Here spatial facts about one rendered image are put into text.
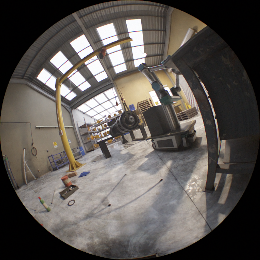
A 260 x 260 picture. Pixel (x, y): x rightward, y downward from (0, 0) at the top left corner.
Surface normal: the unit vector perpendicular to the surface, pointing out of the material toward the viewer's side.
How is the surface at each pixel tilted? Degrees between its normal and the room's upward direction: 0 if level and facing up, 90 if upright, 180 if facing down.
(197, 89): 90
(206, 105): 90
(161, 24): 167
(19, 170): 90
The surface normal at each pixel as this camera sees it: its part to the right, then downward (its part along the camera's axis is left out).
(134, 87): -0.07, 0.03
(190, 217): -0.37, -0.93
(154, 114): -0.80, 0.31
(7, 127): 0.93, -0.36
